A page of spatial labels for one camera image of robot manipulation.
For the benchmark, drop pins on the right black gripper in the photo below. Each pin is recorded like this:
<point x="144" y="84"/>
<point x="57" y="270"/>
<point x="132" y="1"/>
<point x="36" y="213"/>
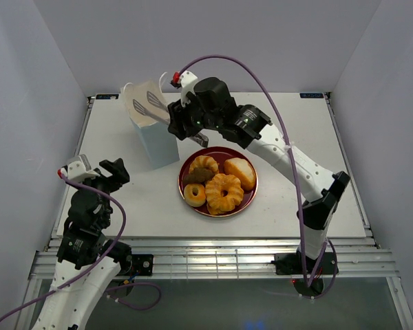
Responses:
<point x="177" y="117"/>

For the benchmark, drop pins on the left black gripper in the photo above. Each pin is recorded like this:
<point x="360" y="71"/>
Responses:
<point x="120" y="175"/>

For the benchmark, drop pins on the dark brown bread piece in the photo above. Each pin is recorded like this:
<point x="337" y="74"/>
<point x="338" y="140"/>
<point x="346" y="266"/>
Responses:
<point x="198" y="176"/>

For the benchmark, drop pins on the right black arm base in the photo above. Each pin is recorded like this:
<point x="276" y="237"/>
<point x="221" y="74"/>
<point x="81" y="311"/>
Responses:
<point x="290" y="264"/>

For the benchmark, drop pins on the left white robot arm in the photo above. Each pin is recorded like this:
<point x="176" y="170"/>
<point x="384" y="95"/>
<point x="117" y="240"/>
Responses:
<point x="86" y="260"/>

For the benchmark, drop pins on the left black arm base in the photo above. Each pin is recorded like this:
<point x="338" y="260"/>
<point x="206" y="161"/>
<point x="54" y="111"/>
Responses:
<point x="137" y="265"/>

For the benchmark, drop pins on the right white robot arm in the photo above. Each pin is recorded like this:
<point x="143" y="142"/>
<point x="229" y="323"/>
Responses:
<point x="318" y="189"/>

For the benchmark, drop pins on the light blue paper bag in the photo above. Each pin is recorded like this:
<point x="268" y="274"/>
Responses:
<point x="147" y="110"/>

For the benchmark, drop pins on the golden croissant bread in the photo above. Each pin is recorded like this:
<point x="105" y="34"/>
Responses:
<point x="204" y="161"/>

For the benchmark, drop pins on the large round bread roll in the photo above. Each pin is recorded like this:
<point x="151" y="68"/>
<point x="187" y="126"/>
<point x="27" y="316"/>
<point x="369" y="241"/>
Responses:
<point x="243" y="170"/>

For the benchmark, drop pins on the left blue table label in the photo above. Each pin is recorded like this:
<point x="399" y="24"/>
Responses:
<point x="106" y="96"/>

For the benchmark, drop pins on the blue table label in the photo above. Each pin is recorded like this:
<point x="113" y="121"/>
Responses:
<point x="311" y="95"/>
<point x="106" y="96"/>

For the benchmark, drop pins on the small glazed donut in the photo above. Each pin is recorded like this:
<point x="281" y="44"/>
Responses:
<point x="194" y="195"/>

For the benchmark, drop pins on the right blue table label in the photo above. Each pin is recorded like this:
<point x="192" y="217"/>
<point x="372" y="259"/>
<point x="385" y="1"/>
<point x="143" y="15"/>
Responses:
<point x="311" y="95"/>

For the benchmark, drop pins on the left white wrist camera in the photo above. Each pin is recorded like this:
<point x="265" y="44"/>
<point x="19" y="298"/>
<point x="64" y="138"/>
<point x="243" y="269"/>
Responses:
<point x="77" y="169"/>

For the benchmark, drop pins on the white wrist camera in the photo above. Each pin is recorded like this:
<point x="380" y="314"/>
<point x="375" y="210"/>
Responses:
<point x="77" y="169"/>
<point x="185" y="82"/>

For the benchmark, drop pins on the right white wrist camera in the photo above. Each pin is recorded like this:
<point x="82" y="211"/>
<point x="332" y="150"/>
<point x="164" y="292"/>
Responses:
<point x="185" y="82"/>

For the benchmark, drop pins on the large fluted ring bread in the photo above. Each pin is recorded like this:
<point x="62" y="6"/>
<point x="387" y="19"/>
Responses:
<point x="223" y="194"/>

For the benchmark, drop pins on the aluminium frame rail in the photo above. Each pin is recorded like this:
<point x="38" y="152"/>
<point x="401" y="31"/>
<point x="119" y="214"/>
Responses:
<point x="176" y="259"/>

